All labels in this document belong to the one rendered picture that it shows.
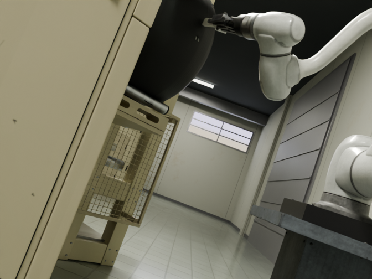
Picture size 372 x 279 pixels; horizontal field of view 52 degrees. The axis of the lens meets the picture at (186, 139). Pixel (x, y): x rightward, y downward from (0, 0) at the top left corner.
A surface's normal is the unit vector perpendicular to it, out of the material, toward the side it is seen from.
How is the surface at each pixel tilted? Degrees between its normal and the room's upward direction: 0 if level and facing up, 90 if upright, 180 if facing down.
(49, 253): 90
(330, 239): 90
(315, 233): 90
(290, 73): 108
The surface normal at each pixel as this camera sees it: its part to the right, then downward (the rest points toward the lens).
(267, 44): -0.73, 0.42
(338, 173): -0.95, -0.18
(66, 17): 0.67, 0.16
